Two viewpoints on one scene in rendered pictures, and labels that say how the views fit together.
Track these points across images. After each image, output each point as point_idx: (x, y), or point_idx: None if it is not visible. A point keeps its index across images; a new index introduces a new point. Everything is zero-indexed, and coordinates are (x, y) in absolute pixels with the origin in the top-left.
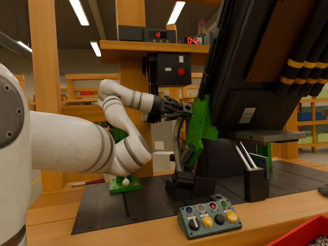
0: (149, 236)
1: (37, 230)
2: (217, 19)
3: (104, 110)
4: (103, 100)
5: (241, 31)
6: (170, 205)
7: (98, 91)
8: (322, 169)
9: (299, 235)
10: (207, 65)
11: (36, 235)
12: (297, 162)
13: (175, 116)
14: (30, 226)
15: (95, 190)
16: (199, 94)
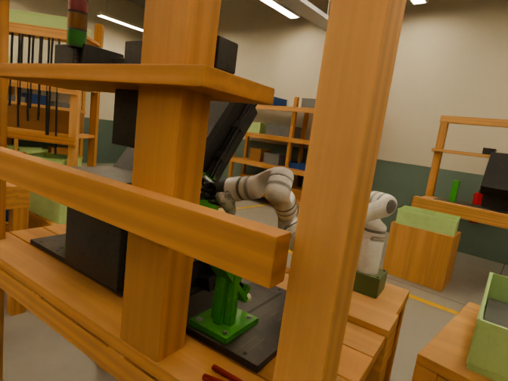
0: (286, 280)
1: (347, 337)
2: (228, 106)
3: (296, 205)
4: (294, 196)
5: (245, 133)
6: (242, 281)
7: (292, 184)
8: (65, 230)
9: None
10: (228, 147)
11: (348, 332)
12: (28, 236)
13: (212, 200)
14: (353, 346)
15: (261, 341)
16: (213, 171)
